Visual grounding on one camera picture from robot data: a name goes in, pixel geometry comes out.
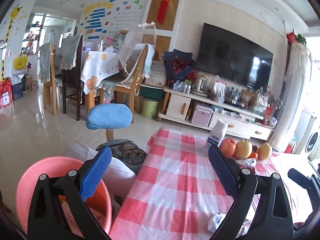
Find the green waste bin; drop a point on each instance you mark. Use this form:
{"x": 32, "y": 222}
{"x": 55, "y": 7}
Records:
{"x": 150, "y": 108}

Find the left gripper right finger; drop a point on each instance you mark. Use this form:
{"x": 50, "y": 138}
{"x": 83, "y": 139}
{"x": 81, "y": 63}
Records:
{"x": 260, "y": 208}

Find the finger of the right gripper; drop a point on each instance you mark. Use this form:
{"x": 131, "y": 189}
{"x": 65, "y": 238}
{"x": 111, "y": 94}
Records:
{"x": 311, "y": 184}

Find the white cushion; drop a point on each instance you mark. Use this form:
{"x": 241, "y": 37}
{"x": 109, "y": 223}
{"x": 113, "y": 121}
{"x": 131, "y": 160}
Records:
{"x": 118, "y": 178}

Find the white milk bottle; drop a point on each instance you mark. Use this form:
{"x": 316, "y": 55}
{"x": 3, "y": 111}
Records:
{"x": 216, "y": 135}

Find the dark wooden chair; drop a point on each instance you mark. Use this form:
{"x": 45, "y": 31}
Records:
{"x": 71, "y": 68}

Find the dining table orange-print cloth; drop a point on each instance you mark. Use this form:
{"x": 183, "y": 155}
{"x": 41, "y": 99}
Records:
{"x": 97, "y": 66}

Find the black flat television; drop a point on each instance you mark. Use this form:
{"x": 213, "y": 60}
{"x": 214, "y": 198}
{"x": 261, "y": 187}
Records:
{"x": 233, "y": 57}

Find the electric kettle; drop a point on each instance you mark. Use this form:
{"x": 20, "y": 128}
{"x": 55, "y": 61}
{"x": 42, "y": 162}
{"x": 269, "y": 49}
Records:
{"x": 199, "y": 88}

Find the pink storage box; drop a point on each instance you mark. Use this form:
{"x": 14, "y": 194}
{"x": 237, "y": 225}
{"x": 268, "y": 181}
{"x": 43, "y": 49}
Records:
{"x": 202, "y": 114}

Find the white Magicday pouch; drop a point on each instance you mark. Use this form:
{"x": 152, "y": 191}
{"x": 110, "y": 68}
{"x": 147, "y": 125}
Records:
{"x": 215, "y": 221}

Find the pink checkered tablecloth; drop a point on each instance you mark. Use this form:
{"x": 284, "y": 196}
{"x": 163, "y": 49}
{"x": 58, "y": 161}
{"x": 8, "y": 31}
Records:
{"x": 175, "y": 194}

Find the blue cushioned stool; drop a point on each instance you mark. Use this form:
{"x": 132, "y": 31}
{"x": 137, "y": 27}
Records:
{"x": 109, "y": 117}

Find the red apple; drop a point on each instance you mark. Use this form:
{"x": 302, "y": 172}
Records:
{"x": 227, "y": 147}

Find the yellow pear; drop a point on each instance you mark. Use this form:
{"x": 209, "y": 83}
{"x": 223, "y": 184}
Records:
{"x": 243, "y": 149}
{"x": 264, "y": 151}

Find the white lace covered appliance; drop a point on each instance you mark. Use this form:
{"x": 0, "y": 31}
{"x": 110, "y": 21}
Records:
{"x": 297, "y": 82}

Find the dark blue flower bouquet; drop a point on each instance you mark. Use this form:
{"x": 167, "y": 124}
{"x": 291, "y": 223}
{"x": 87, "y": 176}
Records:
{"x": 179, "y": 65}

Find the owl pattern floor mat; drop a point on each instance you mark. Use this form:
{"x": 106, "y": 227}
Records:
{"x": 127, "y": 152}

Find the washing machine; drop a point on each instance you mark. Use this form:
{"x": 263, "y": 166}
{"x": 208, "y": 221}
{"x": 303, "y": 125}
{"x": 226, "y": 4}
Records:
{"x": 312, "y": 143}

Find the white TV cabinet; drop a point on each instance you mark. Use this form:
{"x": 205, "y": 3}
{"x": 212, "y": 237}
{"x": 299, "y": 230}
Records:
{"x": 178, "y": 107}

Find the pink plastic basin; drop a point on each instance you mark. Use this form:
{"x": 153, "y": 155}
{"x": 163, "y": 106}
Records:
{"x": 57, "y": 167}

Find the light wooden dining chair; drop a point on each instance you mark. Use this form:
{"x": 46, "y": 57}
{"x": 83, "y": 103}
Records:
{"x": 130, "y": 86}

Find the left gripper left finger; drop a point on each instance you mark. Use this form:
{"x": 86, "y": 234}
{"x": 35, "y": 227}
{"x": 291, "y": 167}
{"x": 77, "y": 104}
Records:
{"x": 46, "y": 219}

